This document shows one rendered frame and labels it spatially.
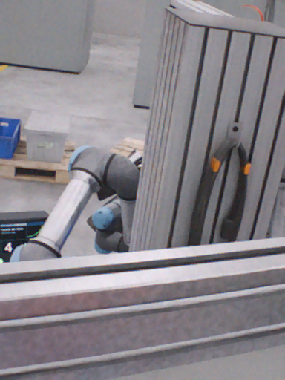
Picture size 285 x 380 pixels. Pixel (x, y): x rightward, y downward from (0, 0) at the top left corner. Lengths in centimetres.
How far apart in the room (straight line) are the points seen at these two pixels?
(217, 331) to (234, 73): 80
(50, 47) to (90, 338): 927
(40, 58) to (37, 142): 450
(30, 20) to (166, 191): 850
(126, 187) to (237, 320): 152
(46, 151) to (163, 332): 497
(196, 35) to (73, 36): 840
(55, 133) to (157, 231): 404
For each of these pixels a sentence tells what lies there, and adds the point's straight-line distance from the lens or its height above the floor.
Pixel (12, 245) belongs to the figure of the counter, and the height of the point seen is 117.
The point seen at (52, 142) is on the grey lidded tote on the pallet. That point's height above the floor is 35.
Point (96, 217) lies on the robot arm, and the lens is 208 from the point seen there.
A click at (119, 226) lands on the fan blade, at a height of 98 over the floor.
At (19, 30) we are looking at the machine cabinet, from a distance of 959.
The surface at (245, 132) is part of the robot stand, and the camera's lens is 110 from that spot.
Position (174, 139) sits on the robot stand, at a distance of 107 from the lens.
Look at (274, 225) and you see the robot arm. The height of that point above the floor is 142.
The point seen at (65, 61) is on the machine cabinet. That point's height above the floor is 21.
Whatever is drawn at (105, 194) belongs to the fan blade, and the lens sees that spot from 273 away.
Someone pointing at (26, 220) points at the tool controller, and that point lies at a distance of 188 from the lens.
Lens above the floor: 214
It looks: 24 degrees down
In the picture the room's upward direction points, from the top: 9 degrees clockwise
